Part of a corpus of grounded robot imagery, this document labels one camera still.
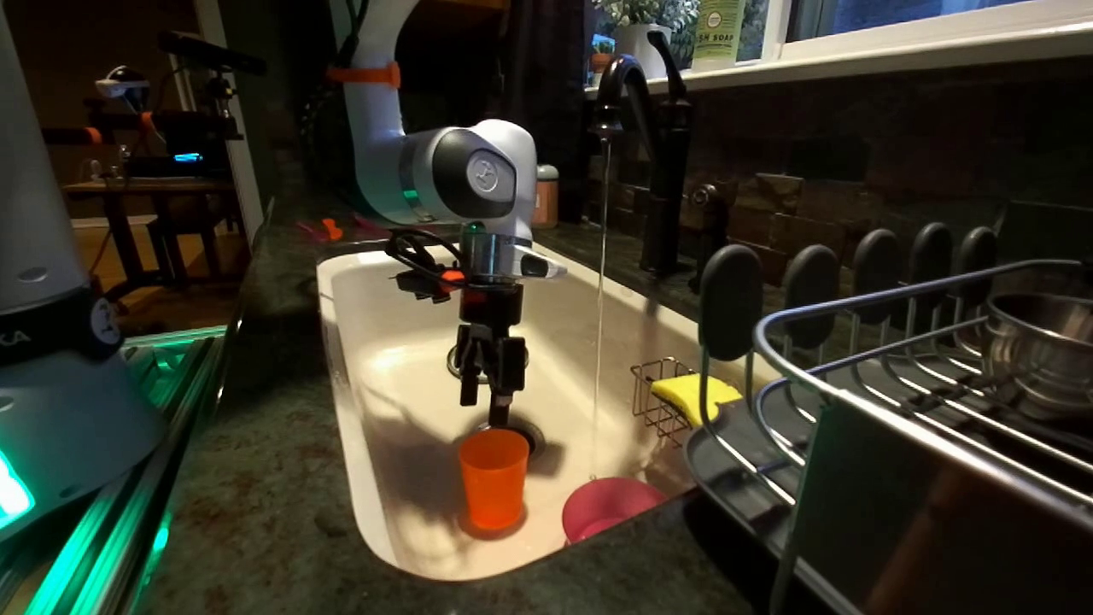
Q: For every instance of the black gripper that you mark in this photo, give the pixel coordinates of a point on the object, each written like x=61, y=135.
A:
x=491, y=301

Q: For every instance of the orange plastic cup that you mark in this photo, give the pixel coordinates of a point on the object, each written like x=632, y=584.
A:
x=493, y=472

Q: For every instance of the dark bronze faucet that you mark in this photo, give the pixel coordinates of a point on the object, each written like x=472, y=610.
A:
x=665, y=132

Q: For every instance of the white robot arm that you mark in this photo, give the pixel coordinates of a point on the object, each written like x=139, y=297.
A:
x=476, y=178

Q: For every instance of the pink plastic cup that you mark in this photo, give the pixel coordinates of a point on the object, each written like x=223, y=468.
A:
x=605, y=504

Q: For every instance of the white kitchen sink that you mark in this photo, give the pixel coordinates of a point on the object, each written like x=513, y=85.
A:
x=591, y=342

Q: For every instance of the yellow sponge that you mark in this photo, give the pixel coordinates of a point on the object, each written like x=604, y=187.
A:
x=694, y=399

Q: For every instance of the grey dish drying rack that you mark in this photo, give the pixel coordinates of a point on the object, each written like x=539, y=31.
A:
x=867, y=453

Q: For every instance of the white potted plant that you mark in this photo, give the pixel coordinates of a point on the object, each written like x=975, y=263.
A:
x=632, y=27

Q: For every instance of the green labelled soap bottle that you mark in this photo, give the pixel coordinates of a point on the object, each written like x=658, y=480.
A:
x=719, y=31

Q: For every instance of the steel bowl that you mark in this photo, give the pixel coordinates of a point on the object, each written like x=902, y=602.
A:
x=1039, y=357

